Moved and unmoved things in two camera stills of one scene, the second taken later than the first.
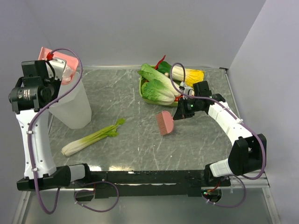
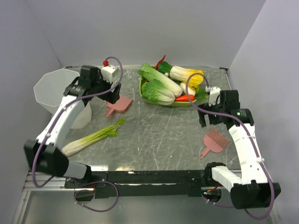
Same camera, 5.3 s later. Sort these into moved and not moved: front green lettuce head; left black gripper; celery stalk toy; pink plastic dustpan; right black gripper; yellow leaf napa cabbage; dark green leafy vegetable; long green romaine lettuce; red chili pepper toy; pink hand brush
Moved: left black gripper; pink plastic dustpan; right black gripper; pink hand brush
Not moved: dark green leafy vegetable; celery stalk toy; red chili pepper toy; front green lettuce head; long green romaine lettuce; yellow leaf napa cabbage
